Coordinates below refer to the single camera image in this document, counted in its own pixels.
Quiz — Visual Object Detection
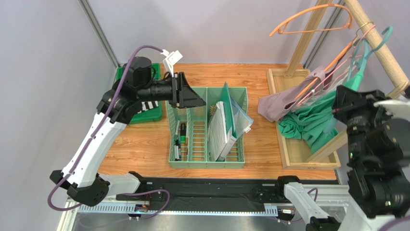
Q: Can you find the mint green file organizer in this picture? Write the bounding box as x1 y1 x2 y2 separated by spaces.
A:
166 87 245 169

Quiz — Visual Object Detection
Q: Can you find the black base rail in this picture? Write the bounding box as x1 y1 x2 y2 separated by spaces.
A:
73 177 353 225

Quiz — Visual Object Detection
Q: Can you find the white pen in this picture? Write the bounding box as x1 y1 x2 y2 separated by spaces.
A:
174 120 181 161

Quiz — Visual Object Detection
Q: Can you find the mauve tank top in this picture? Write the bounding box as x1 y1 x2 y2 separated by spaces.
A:
257 66 333 122

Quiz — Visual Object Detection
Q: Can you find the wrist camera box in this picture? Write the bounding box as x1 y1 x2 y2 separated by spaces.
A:
373 99 410 121
161 50 183 77

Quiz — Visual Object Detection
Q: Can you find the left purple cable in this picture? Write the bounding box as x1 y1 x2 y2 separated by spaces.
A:
47 45 167 211

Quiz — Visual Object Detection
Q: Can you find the aluminium frame post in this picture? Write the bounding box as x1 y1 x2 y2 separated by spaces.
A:
78 0 120 68

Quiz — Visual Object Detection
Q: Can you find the black white striped tank top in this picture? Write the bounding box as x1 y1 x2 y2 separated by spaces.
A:
137 101 159 114

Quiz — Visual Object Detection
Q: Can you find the orange clothes hanger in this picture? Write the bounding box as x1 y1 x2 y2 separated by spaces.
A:
269 3 353 37

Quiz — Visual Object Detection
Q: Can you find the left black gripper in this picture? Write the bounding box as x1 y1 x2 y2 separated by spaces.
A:
138 72 207 109

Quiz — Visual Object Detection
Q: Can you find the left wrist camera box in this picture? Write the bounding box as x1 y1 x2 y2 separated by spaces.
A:
161 50 183 77

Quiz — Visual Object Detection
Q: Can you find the green tank top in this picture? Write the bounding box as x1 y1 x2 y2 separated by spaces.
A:
278 91 338 154

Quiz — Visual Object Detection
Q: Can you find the clear zip pouch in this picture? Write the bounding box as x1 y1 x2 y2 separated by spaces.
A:
230 96 254 138

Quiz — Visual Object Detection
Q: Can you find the green plastic tray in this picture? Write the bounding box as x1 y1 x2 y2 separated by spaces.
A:
114 63 162 125

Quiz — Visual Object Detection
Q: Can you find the wooden clothes rack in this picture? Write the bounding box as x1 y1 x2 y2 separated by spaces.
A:
266 0 410 169

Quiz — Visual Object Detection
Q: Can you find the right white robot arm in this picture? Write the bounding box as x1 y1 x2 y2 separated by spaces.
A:
275 86 410 231

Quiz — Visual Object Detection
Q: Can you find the black marker green cap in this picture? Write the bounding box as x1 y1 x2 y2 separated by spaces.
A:
179 123 187 143

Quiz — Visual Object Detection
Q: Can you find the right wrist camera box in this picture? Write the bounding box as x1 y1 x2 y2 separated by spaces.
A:
373 99 410 121

